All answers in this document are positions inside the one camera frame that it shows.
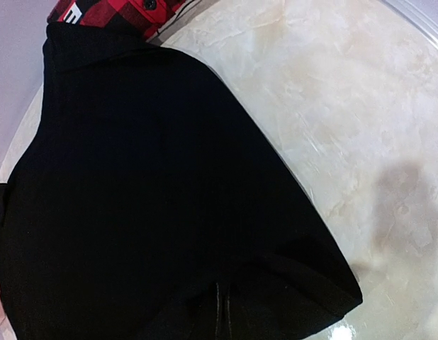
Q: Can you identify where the red black plaid shirt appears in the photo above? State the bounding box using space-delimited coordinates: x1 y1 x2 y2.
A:
47 0 186 40

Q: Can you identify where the black t-shirt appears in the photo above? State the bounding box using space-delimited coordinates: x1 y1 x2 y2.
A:
0 23 363 339

